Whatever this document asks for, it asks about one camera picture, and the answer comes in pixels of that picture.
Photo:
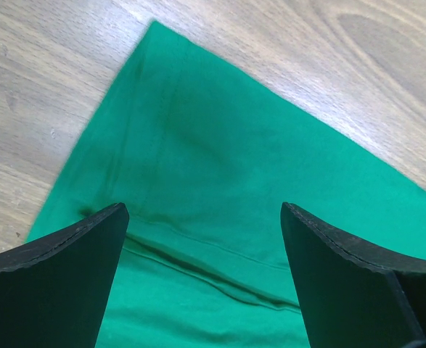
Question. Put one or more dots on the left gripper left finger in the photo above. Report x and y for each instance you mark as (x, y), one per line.
(54, 290)

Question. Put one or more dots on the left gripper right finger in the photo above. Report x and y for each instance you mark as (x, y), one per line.
(351, 292)

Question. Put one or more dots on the green t shirt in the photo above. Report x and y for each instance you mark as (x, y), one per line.
(203, 157)

